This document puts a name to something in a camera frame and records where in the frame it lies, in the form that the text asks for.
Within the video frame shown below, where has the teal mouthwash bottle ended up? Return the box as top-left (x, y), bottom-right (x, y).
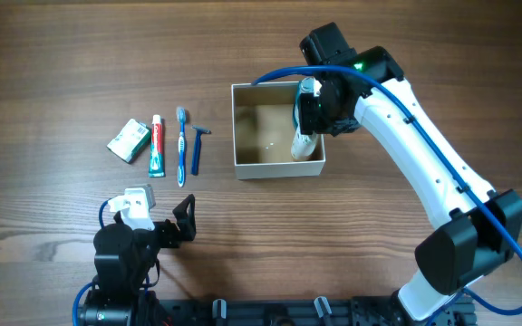
top-left (292, 77), bottom-right (322, 129)

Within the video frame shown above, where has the white cream tube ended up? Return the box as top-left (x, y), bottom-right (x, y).
top-left (290, 127), bottom-right (319, 161)

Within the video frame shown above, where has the green white soap box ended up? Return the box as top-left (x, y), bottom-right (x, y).
top-left (107, 119), bottom-right (151, 163)

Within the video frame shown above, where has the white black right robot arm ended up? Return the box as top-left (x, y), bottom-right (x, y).
top-left (295, 23), bottom-right (522, 324)

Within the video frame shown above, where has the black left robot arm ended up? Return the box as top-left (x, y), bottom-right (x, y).
top-left (72, 194), bottom-right (197, 325)

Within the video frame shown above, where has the red green toothpaste tube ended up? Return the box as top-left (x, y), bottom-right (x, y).
top-left (149, 114), bottom-right (165, 177)

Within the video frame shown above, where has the white open cardboard box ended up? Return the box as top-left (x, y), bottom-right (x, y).
top-left (231, 81), bottom-right (326, 179)

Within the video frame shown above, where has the blue disposable razor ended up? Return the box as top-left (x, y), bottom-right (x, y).
top-left (191, 125), bottom-right (211, 176)

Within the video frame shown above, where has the blue white toothbrush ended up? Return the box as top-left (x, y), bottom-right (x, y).
top-left (176, 106), bottom-right (187, 187)

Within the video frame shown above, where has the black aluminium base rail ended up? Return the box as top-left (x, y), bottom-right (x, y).
top-left (151, 296), bottom-right (476, 326)

